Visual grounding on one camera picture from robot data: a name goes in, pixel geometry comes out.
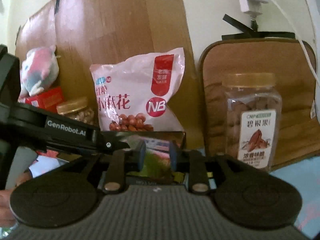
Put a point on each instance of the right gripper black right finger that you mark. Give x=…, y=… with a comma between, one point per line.
x=192, y=163

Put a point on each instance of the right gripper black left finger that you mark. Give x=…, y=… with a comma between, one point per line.
x=123, y=162

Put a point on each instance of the person's left hand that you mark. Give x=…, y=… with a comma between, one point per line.
x=7, y=219

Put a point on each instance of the black sheep printed box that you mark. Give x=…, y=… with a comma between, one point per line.
x=156, y=141

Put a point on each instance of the red gift bag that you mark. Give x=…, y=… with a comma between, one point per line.
x=47, y=100

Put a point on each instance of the nut jar left gold lid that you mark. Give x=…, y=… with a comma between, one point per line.
x=77, y=109

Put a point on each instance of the pink grey plush toy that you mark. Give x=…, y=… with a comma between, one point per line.
x=39, y=71

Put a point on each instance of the pink snack bag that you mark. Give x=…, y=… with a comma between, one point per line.
x=133, y=95

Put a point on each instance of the pecan jar right gold lid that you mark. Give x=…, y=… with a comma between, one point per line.
x=253, y=111

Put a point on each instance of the cardboard sheet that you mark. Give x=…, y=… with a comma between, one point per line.
x=87, y=32

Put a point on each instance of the brown seat cushion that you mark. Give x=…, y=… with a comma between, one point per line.
x=292, y=63

